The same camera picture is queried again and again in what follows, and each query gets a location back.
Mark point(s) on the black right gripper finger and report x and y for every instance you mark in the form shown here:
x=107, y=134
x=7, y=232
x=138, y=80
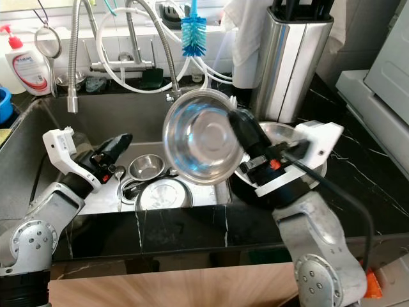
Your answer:
x=249, y=131

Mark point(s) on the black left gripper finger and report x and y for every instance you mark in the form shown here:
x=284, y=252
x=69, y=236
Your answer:
x=119, y=153
x=112, y=144

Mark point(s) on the large stainless steel bowl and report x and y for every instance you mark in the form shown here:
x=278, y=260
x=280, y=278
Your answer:
x=198, y=137

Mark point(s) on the steel spoon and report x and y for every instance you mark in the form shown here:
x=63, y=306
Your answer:
x=169, y=173

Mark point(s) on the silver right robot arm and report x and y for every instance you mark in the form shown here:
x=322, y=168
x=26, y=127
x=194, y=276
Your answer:
x=313, y=236

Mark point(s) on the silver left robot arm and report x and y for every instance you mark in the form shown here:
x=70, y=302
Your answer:
x=38, y=224

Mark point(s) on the stainless steel sink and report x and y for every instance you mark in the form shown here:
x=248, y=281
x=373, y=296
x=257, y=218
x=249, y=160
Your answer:
x=102, y=118

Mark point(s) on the small stainless steel bowl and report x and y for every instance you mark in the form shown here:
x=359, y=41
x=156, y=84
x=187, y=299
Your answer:
x=147, y=167

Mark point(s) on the grey scouring pad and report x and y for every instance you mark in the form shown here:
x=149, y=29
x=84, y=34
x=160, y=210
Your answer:
x=95, y=85

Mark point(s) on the round flat steel dish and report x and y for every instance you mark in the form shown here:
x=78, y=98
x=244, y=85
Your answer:
x=166, y=195

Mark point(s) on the stainless steel knife block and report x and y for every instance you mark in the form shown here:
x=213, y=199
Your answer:
x=287, y=67

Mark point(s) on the dark green sponge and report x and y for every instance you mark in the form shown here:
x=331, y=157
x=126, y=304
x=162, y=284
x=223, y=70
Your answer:
x=151, y=78

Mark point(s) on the small steel cup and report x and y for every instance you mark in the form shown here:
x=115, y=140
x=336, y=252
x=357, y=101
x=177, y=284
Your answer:
x=66, y=80

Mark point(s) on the white cloth with blue print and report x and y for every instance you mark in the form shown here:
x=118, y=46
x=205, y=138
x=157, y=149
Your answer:
x=249, y=35

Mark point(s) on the yellow cloth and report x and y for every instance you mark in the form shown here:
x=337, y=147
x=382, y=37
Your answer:
x=3, y=136

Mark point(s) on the white soap bottle red pump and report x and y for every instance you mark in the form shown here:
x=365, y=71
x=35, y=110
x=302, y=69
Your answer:
x=30, y=70

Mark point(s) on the steel mixer tap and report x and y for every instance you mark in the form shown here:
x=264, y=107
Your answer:
x=131, y=35

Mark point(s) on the blue bottle brush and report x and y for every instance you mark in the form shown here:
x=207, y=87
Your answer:
x=193, y=35

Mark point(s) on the blue plastic bowl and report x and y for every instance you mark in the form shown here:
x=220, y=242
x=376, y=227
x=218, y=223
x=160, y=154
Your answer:
x=5, y=105

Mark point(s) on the small steel mesh strainer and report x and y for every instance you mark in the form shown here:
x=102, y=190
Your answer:
x=48, y=43

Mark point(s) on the wooden cabinet door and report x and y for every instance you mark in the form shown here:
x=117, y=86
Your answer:
x=166, y=288

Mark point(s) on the white washing machine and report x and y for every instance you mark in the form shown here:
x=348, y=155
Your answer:
x=383, y=83

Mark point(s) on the orange plastic object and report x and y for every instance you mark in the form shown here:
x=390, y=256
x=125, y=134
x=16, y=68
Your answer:
x=373, y=286

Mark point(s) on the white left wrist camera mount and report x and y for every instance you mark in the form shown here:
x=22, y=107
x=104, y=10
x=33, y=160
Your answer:
x=57, y=142

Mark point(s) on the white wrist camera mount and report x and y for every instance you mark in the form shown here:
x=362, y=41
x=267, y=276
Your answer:
x=57, y=142
x=319, y=137

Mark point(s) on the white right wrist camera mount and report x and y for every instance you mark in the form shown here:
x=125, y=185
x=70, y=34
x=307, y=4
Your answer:
x=319, y=137

